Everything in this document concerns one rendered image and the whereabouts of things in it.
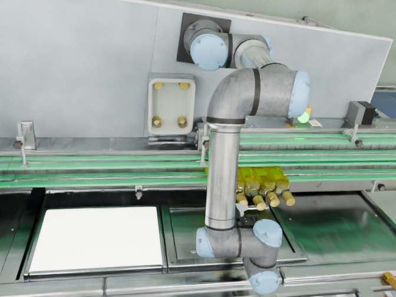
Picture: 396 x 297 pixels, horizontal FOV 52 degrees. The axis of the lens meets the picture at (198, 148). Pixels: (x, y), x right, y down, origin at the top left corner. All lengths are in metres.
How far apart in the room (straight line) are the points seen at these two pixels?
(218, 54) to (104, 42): 0.45
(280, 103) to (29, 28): 0.97
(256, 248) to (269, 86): 0.41
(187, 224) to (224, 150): 0.58
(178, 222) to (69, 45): 0.76
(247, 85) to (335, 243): 0.85
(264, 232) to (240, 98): 0.35
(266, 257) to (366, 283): 0.49
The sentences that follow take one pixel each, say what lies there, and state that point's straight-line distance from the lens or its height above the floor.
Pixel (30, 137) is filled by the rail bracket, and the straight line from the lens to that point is 1.60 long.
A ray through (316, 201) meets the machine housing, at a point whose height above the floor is 0.94.
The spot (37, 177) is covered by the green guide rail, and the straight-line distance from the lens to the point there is 1.62.
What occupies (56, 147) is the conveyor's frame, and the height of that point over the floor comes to 0.85.
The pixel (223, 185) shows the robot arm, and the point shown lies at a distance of 0.99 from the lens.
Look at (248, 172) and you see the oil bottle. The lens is 1.55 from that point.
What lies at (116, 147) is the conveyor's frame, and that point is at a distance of 1.60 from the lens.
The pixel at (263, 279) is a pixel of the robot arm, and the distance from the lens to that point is 1.11.
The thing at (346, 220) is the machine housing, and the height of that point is 1.08.
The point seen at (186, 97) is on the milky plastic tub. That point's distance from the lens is 1.61.
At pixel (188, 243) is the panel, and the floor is 1.21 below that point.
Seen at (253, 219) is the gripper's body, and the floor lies 1.30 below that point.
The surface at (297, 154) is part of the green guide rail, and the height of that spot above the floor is 0.91.
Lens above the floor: 2.27
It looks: 61 degrees down
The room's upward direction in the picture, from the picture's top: 161 degrees clockwise
